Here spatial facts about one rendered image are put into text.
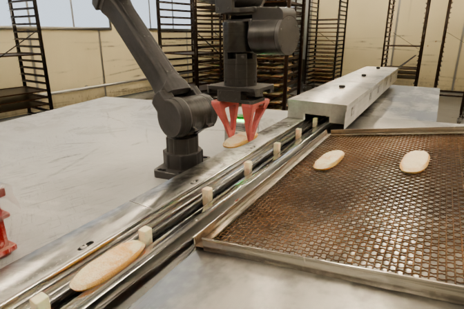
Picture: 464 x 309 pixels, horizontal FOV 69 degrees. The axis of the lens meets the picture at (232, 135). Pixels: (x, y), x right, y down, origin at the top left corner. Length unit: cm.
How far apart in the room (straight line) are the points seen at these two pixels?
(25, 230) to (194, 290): 36
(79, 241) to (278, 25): 39
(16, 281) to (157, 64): 47
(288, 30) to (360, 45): 714
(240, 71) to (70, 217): 37
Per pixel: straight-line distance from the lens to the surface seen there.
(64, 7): 565
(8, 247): 57
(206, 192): 56
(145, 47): 77
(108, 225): 51
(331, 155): 61
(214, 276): 35
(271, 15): 53
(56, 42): 554
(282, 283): 32
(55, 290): 44
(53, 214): 66
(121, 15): 83
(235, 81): 57
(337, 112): 102
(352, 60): 770
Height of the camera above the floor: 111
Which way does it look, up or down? 17 degrees down
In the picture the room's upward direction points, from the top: straight up
